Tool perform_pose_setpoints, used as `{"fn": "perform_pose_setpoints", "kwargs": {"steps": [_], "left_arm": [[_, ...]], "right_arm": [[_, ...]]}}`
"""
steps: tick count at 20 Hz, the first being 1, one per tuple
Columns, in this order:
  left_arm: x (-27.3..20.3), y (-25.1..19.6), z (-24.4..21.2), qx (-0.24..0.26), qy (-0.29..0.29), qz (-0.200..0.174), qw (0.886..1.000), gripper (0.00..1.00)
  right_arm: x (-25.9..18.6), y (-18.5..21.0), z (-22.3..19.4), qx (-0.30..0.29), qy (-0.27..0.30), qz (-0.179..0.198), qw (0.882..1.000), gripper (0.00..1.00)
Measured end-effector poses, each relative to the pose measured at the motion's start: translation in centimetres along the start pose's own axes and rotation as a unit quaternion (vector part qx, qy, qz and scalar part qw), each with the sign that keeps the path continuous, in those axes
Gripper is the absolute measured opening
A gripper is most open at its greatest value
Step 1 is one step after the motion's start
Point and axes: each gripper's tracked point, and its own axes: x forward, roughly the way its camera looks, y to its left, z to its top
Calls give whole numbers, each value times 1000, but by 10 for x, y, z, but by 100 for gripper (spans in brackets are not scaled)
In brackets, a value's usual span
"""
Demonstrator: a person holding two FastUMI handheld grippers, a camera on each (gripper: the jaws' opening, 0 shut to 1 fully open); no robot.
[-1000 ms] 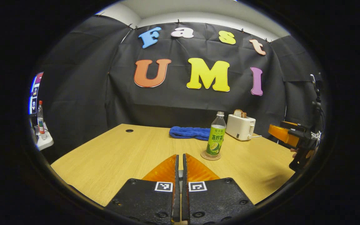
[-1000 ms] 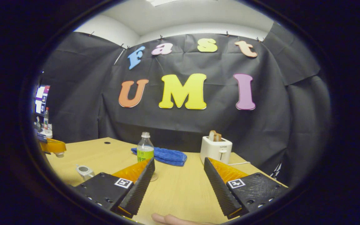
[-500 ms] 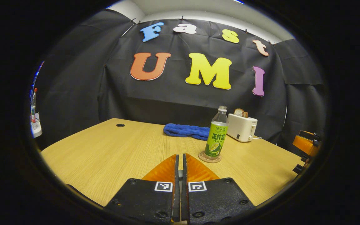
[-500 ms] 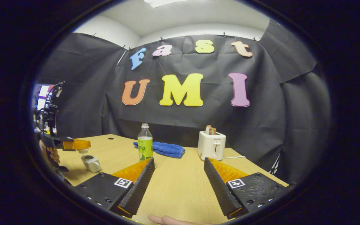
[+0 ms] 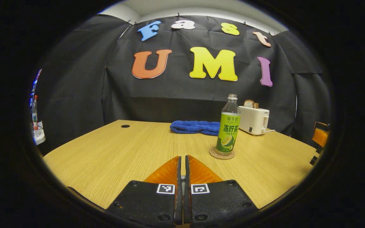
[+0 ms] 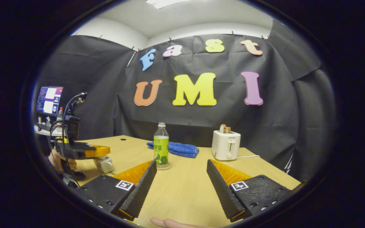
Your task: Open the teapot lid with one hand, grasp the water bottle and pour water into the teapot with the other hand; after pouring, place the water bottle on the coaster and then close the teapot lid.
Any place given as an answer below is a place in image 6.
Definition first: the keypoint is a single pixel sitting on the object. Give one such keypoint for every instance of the red cap plastic bottle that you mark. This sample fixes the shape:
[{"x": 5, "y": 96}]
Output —
[{"x": 60, "y": 114}]

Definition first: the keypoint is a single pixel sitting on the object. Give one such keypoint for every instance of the toast slice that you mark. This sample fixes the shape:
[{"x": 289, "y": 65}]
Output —
[{"x": 224, "y": 129}]

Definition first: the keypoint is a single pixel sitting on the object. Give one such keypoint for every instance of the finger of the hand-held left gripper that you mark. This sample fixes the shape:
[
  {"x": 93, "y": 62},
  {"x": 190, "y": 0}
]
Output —
[{"x": 98, "y": 151}]

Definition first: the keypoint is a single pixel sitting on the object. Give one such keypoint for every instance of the white toaster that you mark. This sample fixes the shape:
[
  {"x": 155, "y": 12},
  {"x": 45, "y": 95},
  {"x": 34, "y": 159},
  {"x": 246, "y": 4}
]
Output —
[{"x": 225, "y": 145}]

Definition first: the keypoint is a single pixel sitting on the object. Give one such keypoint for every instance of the ceiling light panel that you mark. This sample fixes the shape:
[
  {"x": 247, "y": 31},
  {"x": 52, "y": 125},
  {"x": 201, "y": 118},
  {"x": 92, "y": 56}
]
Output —
[{"x": 168, "y": 3}]

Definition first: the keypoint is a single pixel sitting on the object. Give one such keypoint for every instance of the blue towel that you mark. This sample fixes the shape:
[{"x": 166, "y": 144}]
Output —
[{"x": 176, "y": 148}]

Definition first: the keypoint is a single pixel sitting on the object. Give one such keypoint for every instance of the round brown coaster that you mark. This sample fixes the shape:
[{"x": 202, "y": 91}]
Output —
[{"x": 164, "y": 167}]

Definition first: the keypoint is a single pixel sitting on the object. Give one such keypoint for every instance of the computer monitor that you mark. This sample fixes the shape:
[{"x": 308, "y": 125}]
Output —
[{"x": 49, "y": 100}]

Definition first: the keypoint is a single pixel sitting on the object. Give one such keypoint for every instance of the white teacup lid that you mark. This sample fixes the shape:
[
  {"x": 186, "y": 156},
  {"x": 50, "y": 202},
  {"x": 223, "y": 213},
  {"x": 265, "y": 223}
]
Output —
[{"x": 101, "y": 157}]

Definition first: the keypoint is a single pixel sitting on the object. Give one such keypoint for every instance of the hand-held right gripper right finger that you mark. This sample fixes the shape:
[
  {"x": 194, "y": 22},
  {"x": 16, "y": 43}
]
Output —
[{"x": 222, "y": 190}]

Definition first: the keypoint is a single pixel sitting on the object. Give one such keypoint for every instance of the green label water bottle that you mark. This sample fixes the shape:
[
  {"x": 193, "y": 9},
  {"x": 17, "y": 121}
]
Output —
[{"x": 161, "y": 148}]

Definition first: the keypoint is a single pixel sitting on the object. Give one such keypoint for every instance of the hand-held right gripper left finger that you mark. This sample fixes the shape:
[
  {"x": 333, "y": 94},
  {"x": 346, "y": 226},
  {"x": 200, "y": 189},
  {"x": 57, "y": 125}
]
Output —
[{"x": 143, "y": 190}]

